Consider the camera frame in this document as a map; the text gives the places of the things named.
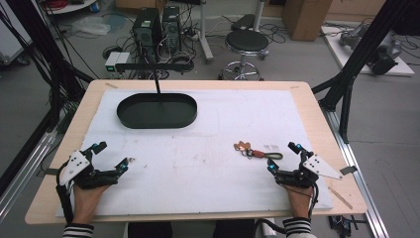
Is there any slim black computer tower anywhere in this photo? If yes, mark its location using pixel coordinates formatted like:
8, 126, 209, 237
160, 5, 182, 55

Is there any white pole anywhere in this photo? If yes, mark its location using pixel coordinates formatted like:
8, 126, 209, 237
253, 0, 267, 33

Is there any black round stool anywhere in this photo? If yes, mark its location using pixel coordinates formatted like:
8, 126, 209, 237
218, 29, 270, 81

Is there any thin wooden stick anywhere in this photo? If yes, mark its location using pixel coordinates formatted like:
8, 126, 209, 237
327, 185, 354, 210

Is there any copper keychain with red clip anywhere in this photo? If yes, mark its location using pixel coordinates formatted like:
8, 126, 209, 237
233, 140, 284, 161

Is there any person's left hand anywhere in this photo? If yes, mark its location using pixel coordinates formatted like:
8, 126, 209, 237
71, 184, 110, 226

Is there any left hand-held gripper cable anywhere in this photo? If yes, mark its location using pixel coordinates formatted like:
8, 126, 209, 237
54, 164, 75, 225

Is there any black metal frame post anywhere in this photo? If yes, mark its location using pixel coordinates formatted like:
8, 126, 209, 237
311, 0, 420, 144
5, 0, 95, 133

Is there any grey robot part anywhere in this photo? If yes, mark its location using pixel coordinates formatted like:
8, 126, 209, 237
339, 24, 403, 76

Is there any person's right hand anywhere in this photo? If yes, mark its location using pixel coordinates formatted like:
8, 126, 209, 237
282, 184, 315, 221

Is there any black stand with oval tray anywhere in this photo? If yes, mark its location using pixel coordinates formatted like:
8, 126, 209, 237
114, 61, 199, 130

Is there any black flat case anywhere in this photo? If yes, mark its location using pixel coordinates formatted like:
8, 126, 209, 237
230, 13, 257, 32

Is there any hand-held gripper cable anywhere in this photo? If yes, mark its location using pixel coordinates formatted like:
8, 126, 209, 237
253, 182, 320, 236
54, 164, 75, 225

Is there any person's right leg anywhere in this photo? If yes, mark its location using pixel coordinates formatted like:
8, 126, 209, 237
212, 219, 256, 238

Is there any white table leg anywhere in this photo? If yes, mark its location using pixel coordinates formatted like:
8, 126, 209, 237
197, 0, 215, 64

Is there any clear plastic bag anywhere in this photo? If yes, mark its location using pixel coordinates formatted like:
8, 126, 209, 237
69, 15, 112, 37

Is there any black clutter on floor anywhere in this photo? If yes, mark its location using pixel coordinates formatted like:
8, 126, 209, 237
328, 214, 368, 234

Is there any aluminium rail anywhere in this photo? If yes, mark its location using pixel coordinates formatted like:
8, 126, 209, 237
0, 129, 57, 221
321, 105, 391, 238

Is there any white floor board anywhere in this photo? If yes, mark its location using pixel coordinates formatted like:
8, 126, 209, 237
320, 25, 416, 78

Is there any right hand-held gripper cable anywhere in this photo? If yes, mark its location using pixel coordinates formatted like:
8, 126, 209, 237
253, 182, 320, 236

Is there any cardboard box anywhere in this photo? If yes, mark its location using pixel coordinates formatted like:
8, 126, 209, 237
281, 0, 334, 43

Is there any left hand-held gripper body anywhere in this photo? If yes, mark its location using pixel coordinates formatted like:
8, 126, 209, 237
58, 150, 120, 190

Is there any person's leg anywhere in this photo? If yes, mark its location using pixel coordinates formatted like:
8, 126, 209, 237
212, 219, 256, 238
127, 221, 173, 238

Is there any person's left leg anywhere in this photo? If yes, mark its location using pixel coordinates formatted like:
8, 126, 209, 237
127, 221, 173, 238

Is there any white table mat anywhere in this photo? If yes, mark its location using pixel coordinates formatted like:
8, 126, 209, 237
54, 87, 335, 218

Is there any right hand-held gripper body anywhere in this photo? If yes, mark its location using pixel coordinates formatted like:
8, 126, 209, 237
274, 153, 344, 189

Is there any white box device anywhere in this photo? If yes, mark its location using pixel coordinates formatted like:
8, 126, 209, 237
104, 51, 131, 73

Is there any white round table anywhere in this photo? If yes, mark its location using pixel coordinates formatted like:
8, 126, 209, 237
42, 0, 99, 16

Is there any large black computer tower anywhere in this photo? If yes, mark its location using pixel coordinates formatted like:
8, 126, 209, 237
132, 7, 163, 64

